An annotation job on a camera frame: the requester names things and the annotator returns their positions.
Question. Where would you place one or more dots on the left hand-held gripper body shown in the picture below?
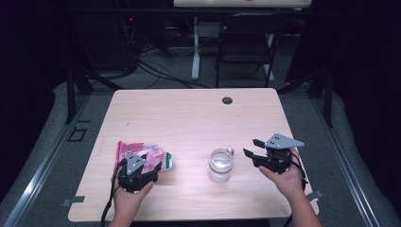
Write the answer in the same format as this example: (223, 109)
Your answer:
(135, 164)

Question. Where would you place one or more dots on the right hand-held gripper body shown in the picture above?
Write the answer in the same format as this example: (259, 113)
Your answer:
(280, 142)

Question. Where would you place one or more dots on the pink printed plastic bag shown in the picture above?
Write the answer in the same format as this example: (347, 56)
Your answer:
(153, 153)

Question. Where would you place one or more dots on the clear glass jar with lid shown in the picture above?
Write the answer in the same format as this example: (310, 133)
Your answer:
(220, 170)

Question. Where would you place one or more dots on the person's left hand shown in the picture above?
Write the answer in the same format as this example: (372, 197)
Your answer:
(127, 203)

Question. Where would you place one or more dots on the person's right hand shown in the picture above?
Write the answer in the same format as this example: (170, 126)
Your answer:
(290, 184)

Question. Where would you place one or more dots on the grey tape strip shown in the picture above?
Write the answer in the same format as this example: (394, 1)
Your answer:
(74, 200)
(315, 195)

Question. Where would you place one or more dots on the short black tape strip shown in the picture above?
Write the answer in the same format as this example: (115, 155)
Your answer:
(83, 121)

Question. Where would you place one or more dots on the black metal stand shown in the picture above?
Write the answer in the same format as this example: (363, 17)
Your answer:
(328, 101)
(71, 94)

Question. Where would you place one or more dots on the black folding chair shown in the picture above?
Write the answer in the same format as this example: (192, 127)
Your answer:
(246, 38)

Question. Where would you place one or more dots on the black curtain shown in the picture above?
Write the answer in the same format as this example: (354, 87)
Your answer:
(365, 63)
(25, 63)

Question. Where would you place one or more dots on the dark equipment cabinet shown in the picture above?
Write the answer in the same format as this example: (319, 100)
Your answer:
(107, 44)

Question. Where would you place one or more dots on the white-legged wooden desk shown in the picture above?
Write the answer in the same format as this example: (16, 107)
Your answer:
(220, 3)

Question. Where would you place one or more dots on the metal floor rail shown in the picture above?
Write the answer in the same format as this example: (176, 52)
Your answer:
(44, 170)
(346, 164)

